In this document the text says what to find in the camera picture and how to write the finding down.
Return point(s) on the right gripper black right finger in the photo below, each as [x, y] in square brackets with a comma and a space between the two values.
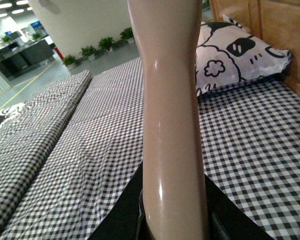
[226, 221]

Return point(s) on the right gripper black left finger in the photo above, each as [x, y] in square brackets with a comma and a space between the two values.
[126, 220]

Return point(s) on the beige handled brush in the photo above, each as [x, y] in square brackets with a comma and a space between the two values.
[174, 192]

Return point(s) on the black white checkered bedsheet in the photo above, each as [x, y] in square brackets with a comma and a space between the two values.
[250, 137]

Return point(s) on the folded checkered blanket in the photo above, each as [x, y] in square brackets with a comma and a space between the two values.
[27, 140]

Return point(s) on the black white cartoon pillow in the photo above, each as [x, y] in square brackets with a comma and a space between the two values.
[227, 56]

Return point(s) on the potted green plant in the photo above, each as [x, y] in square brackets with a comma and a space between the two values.
[70, 61]
[106, 44]
[88, 52]
[127, 35]

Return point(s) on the dark reception desk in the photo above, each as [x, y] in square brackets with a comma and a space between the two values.
[16, 60]

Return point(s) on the white round pillar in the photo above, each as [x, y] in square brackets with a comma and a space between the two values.
[74, 24]

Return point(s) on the wooden bed frame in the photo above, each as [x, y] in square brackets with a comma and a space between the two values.
[277, 22]

